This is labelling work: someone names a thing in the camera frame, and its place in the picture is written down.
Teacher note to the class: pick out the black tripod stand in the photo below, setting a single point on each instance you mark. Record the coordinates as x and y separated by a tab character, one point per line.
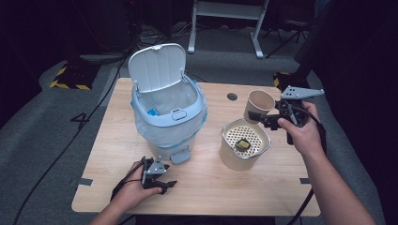
291	34

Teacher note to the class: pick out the grey tape strip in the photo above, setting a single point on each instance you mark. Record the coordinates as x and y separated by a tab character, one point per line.
305	181
85	181

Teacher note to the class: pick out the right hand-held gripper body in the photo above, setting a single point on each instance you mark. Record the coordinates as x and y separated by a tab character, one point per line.
297	93

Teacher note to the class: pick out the dark tea bag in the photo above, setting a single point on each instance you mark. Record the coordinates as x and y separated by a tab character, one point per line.
242	145

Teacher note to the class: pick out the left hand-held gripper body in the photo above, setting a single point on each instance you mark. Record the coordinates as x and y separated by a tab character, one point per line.
153	170

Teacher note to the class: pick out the person's right hand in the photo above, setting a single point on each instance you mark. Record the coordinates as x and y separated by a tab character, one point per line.
305	137

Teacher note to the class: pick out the white metal desk frame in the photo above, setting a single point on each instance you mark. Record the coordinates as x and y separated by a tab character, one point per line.
225	9

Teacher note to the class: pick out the person's left hand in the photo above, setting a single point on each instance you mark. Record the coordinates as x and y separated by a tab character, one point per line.
131	193

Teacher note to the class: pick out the yellow and black striped base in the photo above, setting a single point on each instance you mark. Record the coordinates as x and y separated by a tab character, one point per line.
73	76
291	79

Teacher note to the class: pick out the white and blue trash can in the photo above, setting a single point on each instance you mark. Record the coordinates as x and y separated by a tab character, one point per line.
165	125

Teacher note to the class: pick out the dark round table grommet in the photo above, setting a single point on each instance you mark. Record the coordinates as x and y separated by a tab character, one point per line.
232	96

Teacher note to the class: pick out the brown paper cup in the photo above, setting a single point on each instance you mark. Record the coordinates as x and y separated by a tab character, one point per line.
261	101

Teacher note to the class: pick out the colourful snack packet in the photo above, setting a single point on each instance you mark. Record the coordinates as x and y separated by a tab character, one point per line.
153	112

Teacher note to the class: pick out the beige container with perforated strainer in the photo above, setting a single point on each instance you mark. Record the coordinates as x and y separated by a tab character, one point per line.
231	157

